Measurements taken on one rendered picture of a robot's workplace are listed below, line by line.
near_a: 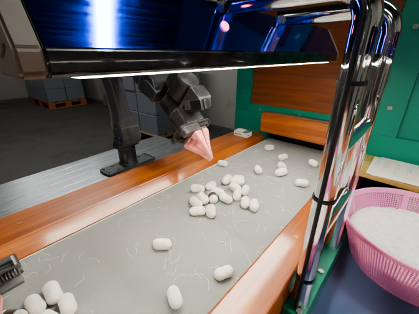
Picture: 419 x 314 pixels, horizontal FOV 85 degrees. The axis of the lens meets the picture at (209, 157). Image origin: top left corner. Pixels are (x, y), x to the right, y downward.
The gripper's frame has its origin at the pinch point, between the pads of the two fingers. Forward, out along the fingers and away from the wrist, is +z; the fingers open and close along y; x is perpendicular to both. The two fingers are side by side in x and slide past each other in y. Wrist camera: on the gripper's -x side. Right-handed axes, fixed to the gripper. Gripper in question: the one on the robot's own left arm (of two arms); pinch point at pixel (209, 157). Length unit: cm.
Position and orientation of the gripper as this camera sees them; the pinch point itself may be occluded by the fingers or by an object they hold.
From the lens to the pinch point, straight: 58.6
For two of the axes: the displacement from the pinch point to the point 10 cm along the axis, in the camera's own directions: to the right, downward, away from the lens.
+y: 6.7, -3.0, 6.8
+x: -4.8, 5.3, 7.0
